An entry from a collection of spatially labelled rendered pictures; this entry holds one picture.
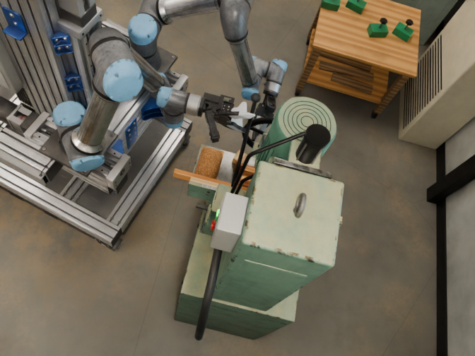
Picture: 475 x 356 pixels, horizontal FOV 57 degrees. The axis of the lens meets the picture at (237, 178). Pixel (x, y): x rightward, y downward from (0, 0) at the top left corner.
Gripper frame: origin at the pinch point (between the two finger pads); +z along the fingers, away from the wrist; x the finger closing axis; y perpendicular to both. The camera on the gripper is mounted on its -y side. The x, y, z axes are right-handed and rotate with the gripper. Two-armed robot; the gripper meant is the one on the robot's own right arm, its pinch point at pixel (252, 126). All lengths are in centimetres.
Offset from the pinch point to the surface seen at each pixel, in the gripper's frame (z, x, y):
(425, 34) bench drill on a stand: 117, 134, 170
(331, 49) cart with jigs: 37, 77, 95
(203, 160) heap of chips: -14.5, 17.8, -11.6
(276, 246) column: 10, -47, -48
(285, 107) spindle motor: 6.2, -35.8, -7.7
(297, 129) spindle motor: 10.8, -36.7, -13.8
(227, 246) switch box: 0, -33, -49
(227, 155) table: -6.0, 22.1, -5.3
